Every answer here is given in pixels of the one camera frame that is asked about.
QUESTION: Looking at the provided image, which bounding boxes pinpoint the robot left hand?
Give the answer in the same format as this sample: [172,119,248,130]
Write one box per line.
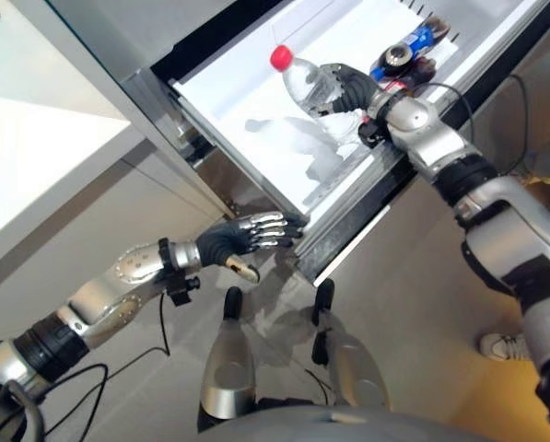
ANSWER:
[195,210,305,284]

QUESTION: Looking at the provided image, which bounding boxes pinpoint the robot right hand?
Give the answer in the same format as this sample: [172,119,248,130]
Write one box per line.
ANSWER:
[314,63,382,117]

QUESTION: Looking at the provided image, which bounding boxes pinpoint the clear water bottle red cap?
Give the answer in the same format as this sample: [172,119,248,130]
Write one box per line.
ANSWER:
[269,44,368,153]

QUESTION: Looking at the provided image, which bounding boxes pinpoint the silver refrigerator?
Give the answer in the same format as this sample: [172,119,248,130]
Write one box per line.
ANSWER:
[11,0,550,285]

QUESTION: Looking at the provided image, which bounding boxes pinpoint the dark cola bottle red label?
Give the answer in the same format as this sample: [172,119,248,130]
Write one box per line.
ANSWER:
[380,54,438,91]

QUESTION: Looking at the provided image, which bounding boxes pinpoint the cola bottle blue label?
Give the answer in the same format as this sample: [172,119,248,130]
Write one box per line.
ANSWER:
[369,17,451,82]

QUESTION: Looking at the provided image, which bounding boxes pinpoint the robot left leg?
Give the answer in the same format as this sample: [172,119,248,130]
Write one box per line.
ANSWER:
[196,285,257,433]

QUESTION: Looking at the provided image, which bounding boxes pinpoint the robot leg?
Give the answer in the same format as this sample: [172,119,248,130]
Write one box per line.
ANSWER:
[196,285,257,433]
[310,278,392,411]

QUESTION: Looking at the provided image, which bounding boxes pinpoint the robot right leg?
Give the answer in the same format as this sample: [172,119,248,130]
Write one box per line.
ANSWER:
[310,278,392,411]

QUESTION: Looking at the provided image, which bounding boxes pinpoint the white counter cabinet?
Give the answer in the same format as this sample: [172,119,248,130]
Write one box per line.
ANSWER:
[0,0,237,300]

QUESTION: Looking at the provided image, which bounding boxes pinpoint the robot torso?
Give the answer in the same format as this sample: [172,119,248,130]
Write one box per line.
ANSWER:
[195,398,550,442]

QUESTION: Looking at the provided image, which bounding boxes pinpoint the person's white shoe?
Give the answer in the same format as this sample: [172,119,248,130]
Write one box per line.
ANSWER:
[479,331,529,363]

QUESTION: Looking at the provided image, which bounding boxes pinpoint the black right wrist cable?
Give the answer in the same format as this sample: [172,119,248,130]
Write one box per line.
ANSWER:
[410,74,541,179]

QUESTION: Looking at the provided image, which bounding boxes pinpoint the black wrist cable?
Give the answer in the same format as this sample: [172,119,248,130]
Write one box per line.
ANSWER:
[410,74,541,179]
[0,292,172,441]

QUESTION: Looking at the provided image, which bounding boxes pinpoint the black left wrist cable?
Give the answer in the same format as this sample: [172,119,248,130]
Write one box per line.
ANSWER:
[0,292,172,441]

